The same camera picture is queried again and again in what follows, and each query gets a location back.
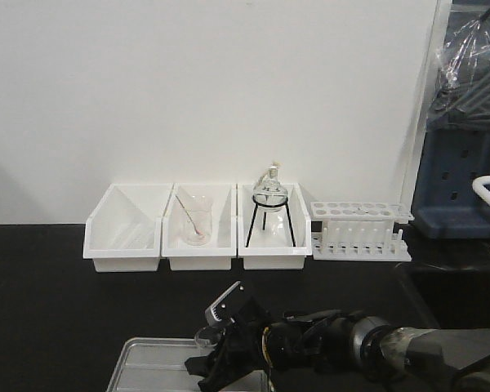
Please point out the white bin right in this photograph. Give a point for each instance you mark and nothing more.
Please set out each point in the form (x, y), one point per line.
(273, 240)

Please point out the glass stirring rod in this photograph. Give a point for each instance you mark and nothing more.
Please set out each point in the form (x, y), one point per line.
(195, 228)

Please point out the white bin left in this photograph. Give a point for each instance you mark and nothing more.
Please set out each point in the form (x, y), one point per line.
(123, 233)

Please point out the grey blue pegboard rack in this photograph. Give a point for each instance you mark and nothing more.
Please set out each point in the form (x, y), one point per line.
(444, 204)

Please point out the glass alcohol lamp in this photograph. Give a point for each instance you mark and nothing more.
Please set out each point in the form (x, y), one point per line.
(269, 192)

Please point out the small clear glass beaker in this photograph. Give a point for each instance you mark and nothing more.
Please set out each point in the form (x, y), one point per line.
(208, 337)

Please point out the black lab sink basin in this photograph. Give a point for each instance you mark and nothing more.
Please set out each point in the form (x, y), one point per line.
(447, 297)

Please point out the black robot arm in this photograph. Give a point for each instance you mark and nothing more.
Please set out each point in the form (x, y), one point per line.
(334, 341)

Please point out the white test tube rack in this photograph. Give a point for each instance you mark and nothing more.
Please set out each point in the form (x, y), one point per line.
(360, 231)

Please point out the white bin middle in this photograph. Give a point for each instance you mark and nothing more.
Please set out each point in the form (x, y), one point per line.
(222, 247)

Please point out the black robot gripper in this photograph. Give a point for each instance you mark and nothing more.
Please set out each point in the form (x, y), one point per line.
(241, 352)

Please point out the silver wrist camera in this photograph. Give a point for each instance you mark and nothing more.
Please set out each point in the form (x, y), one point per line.
(226, 304)

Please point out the white bin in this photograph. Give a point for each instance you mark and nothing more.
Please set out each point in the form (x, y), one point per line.
(273, 240)
(123, 233)
(222, 247)

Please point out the clear glass beaker in bin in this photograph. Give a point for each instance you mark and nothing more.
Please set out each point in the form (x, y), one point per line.
(200, 209)

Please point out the silver metal tray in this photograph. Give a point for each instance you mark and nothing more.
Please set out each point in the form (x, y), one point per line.
(157, 364)

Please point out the clear plastic bag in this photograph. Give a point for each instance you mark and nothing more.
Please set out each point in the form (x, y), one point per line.
(462, 89)

